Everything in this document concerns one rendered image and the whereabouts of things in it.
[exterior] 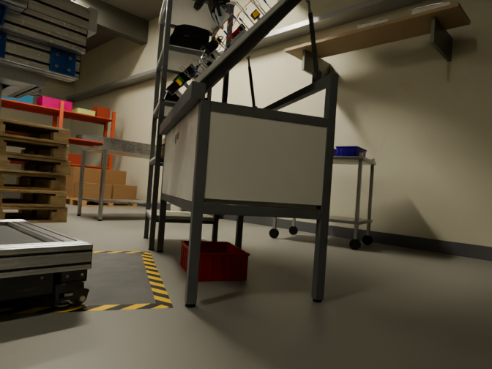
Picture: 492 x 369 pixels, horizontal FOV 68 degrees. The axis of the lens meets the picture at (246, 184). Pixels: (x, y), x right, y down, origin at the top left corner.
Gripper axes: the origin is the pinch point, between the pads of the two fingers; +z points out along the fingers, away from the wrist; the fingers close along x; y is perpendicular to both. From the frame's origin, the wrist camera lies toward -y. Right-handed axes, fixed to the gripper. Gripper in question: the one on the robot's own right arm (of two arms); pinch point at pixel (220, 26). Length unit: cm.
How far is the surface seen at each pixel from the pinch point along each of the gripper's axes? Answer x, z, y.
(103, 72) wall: 762, -227, 37
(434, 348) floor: -69, 137, 0
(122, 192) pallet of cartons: 536, 55, -36
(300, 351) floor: -61, 118, -40
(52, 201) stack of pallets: 251, 41, -118
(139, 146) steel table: 292, 12, -13
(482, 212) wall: 68, 181, 213
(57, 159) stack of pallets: 252, 2, -99
